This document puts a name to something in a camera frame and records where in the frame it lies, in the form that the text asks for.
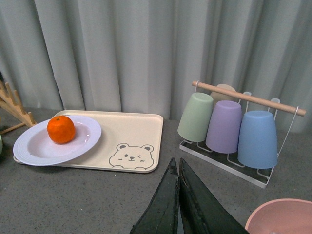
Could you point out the white round plate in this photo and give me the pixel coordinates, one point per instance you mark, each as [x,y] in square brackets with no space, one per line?
[34,146]

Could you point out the wooden dish rack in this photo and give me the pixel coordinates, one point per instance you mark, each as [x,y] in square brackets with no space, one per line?
[10,101]

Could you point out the beige cup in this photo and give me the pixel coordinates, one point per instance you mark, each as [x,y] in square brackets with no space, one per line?
[219,97]

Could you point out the blue cup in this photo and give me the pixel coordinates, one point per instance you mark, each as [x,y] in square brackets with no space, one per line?
[257,147]

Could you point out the orange mandarin fruit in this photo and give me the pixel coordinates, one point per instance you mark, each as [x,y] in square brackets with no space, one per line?
[61,129]

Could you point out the grey curtain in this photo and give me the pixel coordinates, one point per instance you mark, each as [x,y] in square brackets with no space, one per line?
[143,55]

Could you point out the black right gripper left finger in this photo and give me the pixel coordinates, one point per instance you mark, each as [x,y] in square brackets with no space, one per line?
[161,215]

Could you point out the white cup rack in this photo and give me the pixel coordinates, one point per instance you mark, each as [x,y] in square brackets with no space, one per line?
[229,162]

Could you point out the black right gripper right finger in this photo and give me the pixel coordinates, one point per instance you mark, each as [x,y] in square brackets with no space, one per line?
[200,211]

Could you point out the pink bowl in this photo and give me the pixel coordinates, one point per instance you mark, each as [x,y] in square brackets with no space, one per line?
[281,216]

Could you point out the green bowl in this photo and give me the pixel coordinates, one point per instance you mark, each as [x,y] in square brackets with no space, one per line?
[1,144]

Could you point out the purple cup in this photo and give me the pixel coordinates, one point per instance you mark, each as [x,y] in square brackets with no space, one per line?
[224,127]

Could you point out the beige bear tray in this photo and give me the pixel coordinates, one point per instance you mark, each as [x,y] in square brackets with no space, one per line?
[129,142]

